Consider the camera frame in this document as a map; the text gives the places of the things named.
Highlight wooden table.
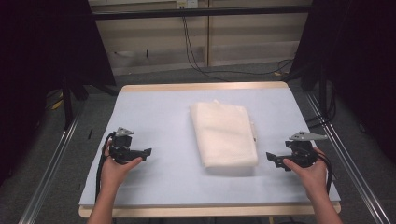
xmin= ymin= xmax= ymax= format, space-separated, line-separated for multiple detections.
xmin=78 ymin=80 xmax=342 ymax=218

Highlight black metal stand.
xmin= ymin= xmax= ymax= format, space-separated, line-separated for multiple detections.
xmin=60 ymin=73 xmax=120 ymax=131

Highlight white wall outlet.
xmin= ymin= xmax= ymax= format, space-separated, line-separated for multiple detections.
xmin=175 ymin=0 xmax=200 ymax=9

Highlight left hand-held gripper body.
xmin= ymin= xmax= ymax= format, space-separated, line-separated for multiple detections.
xmin=108 ymin=126 xmax=139 ymax=165

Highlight black floor cables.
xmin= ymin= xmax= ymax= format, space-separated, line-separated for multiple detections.
xmin=305 ymin=87 xmax=338 ymax=129

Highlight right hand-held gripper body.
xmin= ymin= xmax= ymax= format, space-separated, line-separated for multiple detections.
xmin=282 ymin=130 xmax=329 ymax=169

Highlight white mesh laundry bag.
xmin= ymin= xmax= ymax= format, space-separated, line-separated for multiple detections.
xmin=189 ymin=99 xmax=260 ymax=169

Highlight person's left hand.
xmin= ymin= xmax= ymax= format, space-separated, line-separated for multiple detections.
xmin=99 ymin=139 xmax=144 ymax=191

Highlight person's right hand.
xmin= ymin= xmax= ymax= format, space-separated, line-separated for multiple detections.
xmin=282 ymin=147 xmax=329 ymax=196

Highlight black horizontal metal bar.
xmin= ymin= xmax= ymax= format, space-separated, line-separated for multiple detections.
xmin=92 ymin=5 xmax=313 ymax=21

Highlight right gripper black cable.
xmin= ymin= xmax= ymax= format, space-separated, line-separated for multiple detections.
xmin=314 ymin=150 xmax=334 ymax=196

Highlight metal floor rail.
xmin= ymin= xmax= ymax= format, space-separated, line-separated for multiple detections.
xmin=18 ymin=110 xmax=86 ymax=224
xmin=304 ymin=91 xmax=392 ymax=224

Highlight black hanging wall cable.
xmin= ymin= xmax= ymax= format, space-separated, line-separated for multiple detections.
xmin=180 ymin=14 xmax=295 ymax=83

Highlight yellow floor tape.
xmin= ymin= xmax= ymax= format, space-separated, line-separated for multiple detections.
xmin=50 ymin=98 xmax=64 ymax=111

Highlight dark curtain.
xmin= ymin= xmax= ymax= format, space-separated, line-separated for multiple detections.
xmin=0 ymin=0 xmax=117 ymax=187
xmin=289 ymin=0 xmax=396 ymax=164

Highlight light blue table mat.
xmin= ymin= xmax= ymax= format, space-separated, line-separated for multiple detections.
xmin=78 ymin=87 xmax=342 ymax=208

